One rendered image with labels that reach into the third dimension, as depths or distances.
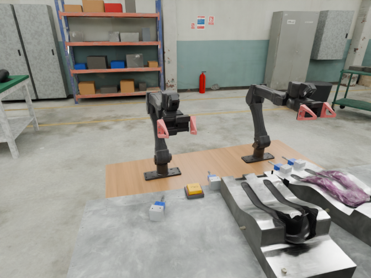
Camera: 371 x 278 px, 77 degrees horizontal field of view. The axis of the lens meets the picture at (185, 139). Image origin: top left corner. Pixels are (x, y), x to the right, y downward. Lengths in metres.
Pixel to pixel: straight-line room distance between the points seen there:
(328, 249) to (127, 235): 0.70
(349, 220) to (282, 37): 5.86
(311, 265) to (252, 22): 6.34
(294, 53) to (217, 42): 2.00
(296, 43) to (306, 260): 6.31
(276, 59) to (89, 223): 6.16
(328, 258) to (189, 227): 0.48
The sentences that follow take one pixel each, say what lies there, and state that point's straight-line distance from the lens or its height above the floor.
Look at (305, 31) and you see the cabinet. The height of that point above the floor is 1.51.
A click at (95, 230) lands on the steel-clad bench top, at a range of 1.05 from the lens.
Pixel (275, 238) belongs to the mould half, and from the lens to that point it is 0.89.
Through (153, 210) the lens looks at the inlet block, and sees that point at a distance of 0.99.
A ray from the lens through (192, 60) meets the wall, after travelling 6.34.
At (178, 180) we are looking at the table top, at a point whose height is 0.80.
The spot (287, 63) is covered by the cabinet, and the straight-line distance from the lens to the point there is 6.88.
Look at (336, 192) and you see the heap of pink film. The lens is 1.18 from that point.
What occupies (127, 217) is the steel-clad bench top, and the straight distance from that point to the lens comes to 1.06.
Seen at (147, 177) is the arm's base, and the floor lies 0.81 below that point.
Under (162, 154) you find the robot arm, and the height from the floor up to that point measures 0.94.
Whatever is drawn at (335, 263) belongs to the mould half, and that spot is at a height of 0.86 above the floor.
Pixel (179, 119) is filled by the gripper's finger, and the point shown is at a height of 1.23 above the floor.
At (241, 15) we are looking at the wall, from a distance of 6.72.
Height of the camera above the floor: 1.51
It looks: 25 degrees down
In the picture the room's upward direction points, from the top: straight up
